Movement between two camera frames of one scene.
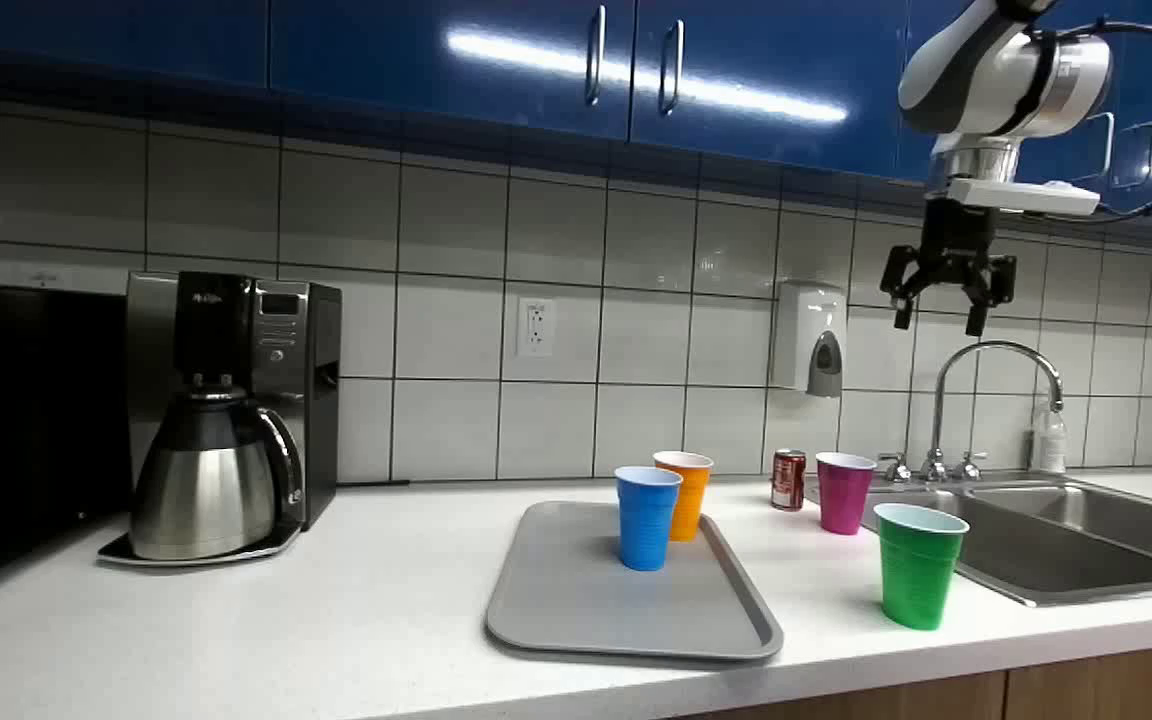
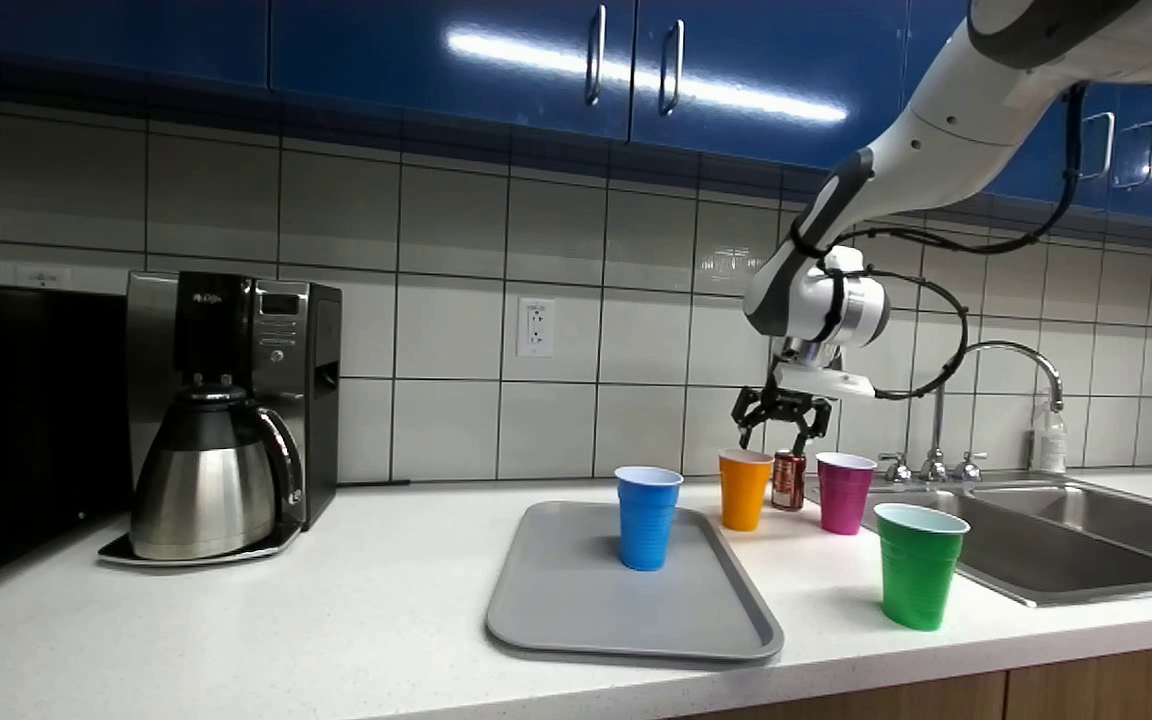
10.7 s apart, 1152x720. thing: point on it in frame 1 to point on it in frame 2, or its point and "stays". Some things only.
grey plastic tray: x=560 y=583 stays
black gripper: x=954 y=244 to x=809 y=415
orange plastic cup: x=691 y=494 to x=741 y=489
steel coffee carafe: x=217 y=476 stays
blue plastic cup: x=646 y=513 stays
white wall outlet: x=539 y=324 stays
